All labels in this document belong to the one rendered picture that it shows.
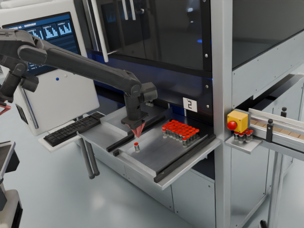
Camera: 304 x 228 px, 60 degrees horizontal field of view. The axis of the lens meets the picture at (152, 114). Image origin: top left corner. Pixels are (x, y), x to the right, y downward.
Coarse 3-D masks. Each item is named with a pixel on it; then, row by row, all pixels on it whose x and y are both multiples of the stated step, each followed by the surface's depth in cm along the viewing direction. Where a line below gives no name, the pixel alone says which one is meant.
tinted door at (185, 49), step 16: (144, 0) 127; (160, 0) 120; (176, 0) 113; (192, 0) 107; (144, 16) 131; (160, 16) 124; (176, 16) 117; (192, 16) 110; (144, 32) 136; (160, 32) 128; (176, 32) 120; (192, 32) 114; (160, 48) 133; (176, 48) 124; (192, 48) 117; (176, 64) 129; (192, 64) 121
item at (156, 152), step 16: (160, 128) 141; (128, 144) 128; (144, 144) 131; (160, 144) 129; (176, 144) 127; (192, 144) 126; (128, 160) 121; (144, 160) 120; (160, 160) 118; (176, 160) 114
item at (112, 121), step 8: (144, 104) 171; (112, 112) 160; (120, 112) 163; (152, 112) 160; (160, 112) 159; (168, 112) 155; (104, 120) 157; (112, 120) 157; (120, 120) 156; (152, 120) 147; (112, 128) 148; (120, 128) 141; (128, 128) 146
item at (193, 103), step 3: (183, 99) 134; (186, 99) 132; (189, 99) 131; (183, 102) 135; (186, 102) 133; (189, 102) 131; (192, 102) 130; (195, 102) 128; (186, 105) 134; (189, 105) 132; (192, 105) 131; (195, 105) 129; (186, 108) 135; (189, 108) 133; (192, 108) 132; (195, 108) 130; (195, 111) 131
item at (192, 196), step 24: (288, 96) 168; (120, 168) 229; (240, 168) 147; (264, 168) 173; (288, 168) 209; (168, 192) 184; (192, 192) 162; (240, 192) 156; (264, 192) 186; (192, 216) 174; (240, 216) 167
